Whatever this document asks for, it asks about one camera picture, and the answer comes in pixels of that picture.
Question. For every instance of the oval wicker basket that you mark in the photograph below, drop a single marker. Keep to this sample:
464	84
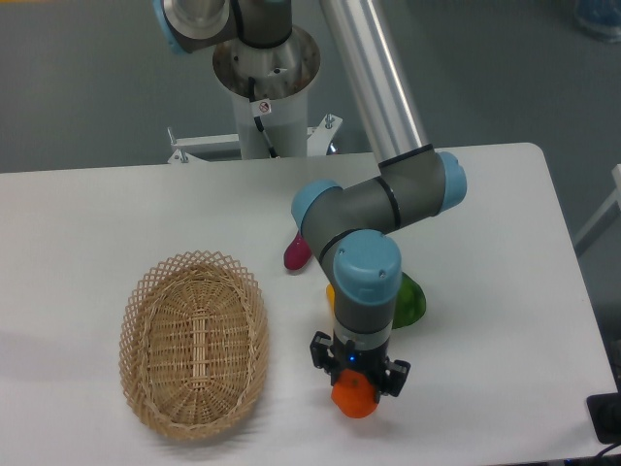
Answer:
194	345

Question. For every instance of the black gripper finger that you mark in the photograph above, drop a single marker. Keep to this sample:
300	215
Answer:
390	377
322	354

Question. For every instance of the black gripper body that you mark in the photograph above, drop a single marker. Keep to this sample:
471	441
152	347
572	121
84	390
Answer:
372	363

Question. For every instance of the blue object top right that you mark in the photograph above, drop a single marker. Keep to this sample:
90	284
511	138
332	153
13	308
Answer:
599	19

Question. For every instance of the black device at table edge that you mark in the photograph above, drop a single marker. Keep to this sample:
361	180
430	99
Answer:
604	410

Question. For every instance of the yellow mango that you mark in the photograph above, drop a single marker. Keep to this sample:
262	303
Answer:
330	294

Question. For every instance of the white frame at right edge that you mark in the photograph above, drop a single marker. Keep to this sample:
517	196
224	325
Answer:
601	219

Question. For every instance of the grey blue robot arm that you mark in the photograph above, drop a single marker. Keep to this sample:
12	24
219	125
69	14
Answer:
347	229

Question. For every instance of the purple sweet potato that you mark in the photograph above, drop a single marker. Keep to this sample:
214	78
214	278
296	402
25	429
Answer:
297	254

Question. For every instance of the orange fruit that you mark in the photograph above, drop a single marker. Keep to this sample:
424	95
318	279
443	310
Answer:
354	395

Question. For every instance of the green bok choy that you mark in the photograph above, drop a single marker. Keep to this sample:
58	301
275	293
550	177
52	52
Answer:
410	303

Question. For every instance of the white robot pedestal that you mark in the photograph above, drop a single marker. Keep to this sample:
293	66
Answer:
269	91

